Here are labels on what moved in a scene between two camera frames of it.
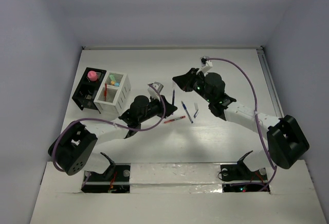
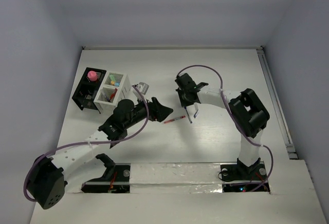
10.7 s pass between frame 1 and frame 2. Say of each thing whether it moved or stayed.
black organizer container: stayed
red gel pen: moved
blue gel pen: stayed
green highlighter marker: stayed
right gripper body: moved
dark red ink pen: stayed
